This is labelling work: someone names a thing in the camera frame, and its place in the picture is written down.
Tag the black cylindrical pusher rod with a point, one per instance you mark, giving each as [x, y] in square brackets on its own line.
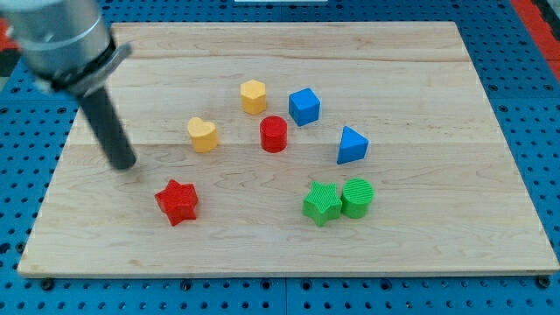
[108, 130]

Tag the red star block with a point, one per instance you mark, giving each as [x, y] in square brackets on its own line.
[178, 202]

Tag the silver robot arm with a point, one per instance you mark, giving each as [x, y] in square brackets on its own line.
[68, 48]

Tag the green star block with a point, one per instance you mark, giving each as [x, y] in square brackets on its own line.
[322, 203]

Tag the yellow heart block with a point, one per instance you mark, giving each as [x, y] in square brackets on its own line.
[203, 134]

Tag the yellow hexagon block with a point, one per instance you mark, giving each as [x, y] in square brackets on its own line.
[253, 97]

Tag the red cylinder block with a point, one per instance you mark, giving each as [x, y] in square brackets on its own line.
[273, 131]

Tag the wooden board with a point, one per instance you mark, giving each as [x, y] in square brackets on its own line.
[448, 198]

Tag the blue cube block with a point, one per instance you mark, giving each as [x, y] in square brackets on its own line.
[304, 107]

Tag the blue triangle block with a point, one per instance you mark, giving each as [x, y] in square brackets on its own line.
[353, 146]

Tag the green cylinder block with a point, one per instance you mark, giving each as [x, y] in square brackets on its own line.
[357, 196]

